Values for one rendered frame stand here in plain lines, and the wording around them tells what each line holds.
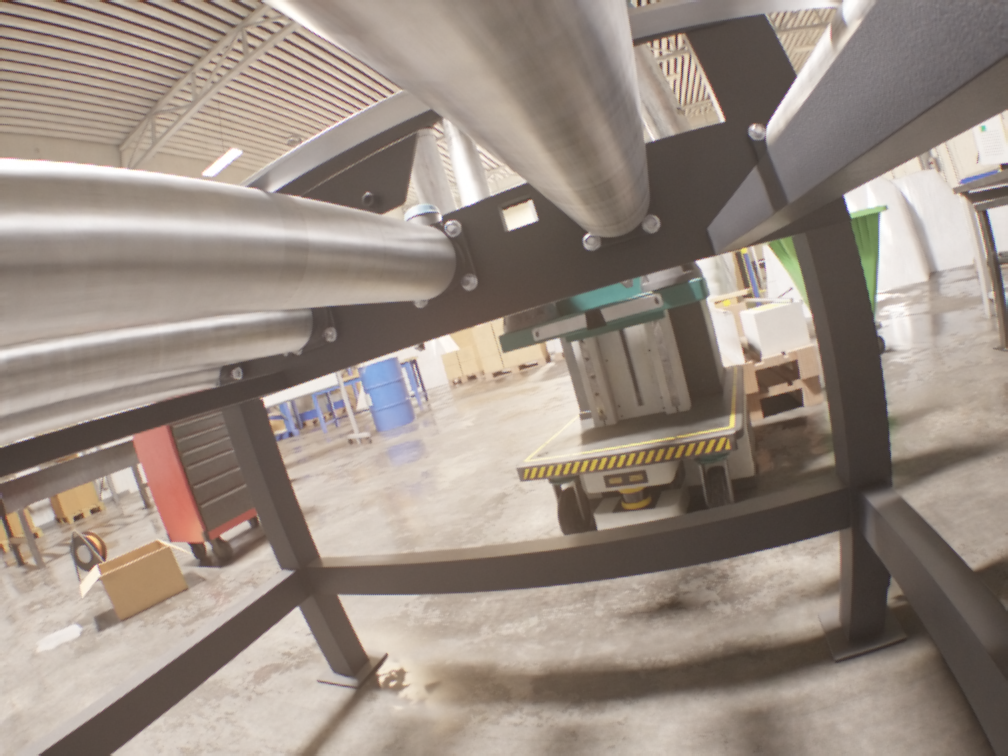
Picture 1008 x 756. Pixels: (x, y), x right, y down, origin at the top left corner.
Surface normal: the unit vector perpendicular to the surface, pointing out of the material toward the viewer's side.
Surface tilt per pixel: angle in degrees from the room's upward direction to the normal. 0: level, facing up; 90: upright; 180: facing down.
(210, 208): 82
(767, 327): 90
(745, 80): 90
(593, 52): 149
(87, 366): 121
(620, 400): 90
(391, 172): 90
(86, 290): 138
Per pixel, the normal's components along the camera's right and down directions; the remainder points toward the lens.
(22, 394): 0.77, 0.62
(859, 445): -0.31, 0.17
